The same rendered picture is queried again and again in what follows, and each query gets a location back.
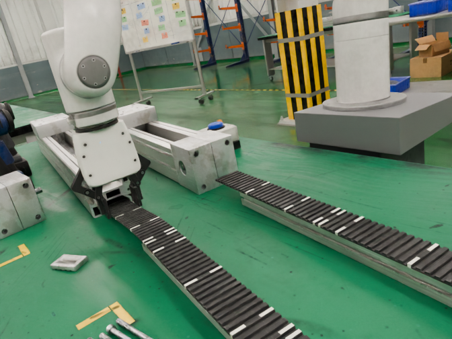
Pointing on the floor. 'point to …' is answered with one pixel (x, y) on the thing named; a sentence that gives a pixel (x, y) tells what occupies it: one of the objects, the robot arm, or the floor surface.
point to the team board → (158, 33)
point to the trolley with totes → (420, 11)
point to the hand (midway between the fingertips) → (120, 202)
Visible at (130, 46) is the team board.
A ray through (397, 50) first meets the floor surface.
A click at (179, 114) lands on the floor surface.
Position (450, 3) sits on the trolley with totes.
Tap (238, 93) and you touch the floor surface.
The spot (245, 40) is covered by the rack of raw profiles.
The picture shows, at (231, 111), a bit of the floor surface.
